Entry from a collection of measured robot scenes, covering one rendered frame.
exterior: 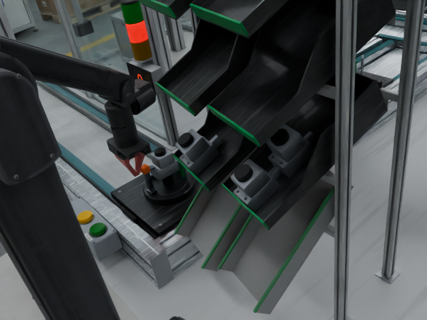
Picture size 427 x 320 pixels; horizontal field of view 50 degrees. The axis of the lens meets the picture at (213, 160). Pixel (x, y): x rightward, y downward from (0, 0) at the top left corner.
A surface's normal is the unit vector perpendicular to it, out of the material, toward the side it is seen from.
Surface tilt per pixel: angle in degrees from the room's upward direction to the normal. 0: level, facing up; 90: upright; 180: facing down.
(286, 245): 45
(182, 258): 90
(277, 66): 25
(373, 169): 0
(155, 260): 90
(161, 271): 90
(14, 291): 0
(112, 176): 0
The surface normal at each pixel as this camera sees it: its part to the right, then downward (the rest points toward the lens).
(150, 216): -0.15, -0.81
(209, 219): -0.71, -0.30
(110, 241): 0.64, 0.36
